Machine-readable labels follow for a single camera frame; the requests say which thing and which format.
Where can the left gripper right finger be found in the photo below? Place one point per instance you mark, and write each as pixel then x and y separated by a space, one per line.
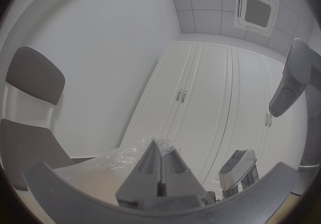
pixel 188 188

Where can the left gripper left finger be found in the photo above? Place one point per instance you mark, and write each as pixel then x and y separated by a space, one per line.
pixel 130 190

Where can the clear plastic bag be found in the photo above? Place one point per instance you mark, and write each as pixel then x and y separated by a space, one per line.
pixel 120 157

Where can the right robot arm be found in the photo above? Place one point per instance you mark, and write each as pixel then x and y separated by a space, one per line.
pixel 238 167

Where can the white wardrobe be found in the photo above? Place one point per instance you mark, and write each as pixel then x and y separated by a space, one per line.
pixel 205 92

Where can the grey and white chair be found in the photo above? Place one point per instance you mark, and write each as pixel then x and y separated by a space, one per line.
pixel 35 75

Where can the white ceiling air conditioner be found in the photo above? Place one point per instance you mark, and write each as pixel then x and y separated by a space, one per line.
pixel 255 9

